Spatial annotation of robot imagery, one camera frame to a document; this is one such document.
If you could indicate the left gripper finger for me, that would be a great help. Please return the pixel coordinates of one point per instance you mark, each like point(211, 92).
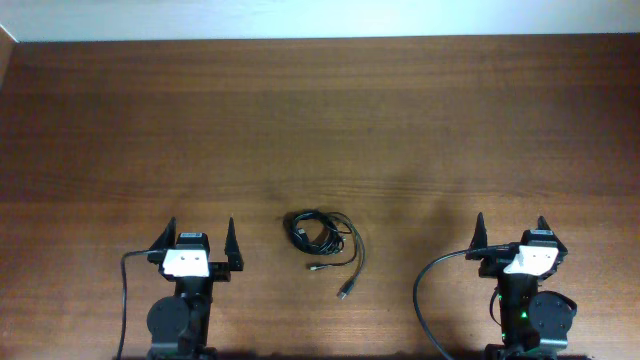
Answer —
point(167, 238)
point(232, 249)

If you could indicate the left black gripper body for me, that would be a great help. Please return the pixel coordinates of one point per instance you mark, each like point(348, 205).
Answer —
point(220, 268)

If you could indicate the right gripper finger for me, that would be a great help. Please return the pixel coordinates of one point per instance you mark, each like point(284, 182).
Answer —
point(542, 224)
point(479, 239)

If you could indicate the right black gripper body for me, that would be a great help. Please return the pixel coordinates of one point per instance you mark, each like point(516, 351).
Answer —
point(488, 270)

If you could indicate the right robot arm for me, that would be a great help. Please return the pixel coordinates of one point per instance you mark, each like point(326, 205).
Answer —
point(534, 324)

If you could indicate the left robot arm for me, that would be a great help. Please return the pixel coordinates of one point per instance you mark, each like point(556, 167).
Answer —
point(179, 323)

